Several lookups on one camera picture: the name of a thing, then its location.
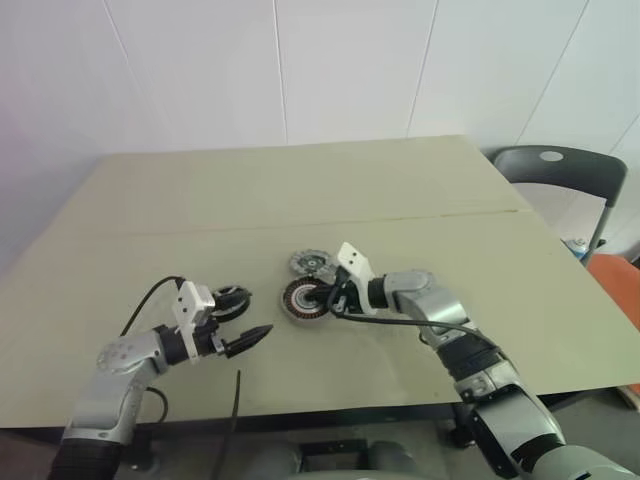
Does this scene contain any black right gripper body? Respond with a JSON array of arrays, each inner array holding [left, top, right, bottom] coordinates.
[[327, 269, 369, 316]]

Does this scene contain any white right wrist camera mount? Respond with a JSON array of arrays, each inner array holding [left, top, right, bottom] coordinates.
[[335, 242, 376, 316]]

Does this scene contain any black spoked rotor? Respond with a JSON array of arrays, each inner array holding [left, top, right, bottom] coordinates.
[[212, 283, 253, 322]]

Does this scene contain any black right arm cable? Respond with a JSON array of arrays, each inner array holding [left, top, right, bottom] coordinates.
[[331, 308, 502, 352]]

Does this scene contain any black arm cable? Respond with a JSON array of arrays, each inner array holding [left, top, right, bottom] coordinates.
[[121, 276, 185, 337], [331, 308, 502, 352]]

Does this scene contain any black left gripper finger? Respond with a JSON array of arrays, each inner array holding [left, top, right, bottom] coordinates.
[[222, 323, 275, 357], [213, 301, 250, 322]]

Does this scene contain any blue bottle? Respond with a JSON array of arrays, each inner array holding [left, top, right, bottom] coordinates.
[[564, 237, 594, 262]]

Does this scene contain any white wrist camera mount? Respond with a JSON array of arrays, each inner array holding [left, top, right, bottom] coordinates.
[[172, 280, 216, 364], [335, 242, 376, 316]]

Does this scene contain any black table frame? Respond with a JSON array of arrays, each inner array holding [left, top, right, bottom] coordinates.
[[0, 382, 640, 471]]

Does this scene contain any round motor housing with windings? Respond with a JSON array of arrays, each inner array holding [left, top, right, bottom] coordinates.
[[278, 278, 334, 327]]

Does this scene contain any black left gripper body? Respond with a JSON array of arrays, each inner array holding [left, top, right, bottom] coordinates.
[[192, 319, 229, 359]]

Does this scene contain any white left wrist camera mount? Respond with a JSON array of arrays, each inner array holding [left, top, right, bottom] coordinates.
[[172, 280, 216, 364]]

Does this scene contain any black plastic chair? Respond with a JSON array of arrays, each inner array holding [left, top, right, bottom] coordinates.
[[491, 144, 629, 267]]

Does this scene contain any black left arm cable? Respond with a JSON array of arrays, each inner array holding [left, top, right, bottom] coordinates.
[[121, 276, 185, 337]]

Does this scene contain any black bracket on robot body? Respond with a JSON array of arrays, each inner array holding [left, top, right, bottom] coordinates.
[[297, 438, 374, 472]]

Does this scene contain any orange seat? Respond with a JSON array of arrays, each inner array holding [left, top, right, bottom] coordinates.
[[585, 252, 640, 332]]

